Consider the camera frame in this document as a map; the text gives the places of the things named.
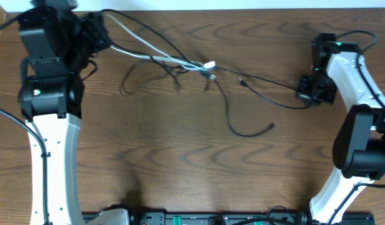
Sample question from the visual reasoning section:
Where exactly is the long black usb cable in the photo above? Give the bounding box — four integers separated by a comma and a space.
101, 8, 298, 138

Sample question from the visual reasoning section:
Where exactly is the white usb cable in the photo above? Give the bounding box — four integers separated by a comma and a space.
103, 12, 217, 71

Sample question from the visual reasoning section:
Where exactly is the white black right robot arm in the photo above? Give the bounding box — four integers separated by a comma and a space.
295, 33, 385, 224

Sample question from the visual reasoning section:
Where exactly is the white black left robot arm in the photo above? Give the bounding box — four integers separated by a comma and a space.
17, 1, 111, 224

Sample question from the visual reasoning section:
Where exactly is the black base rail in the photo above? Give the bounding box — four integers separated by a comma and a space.
82, 211, 376, 225

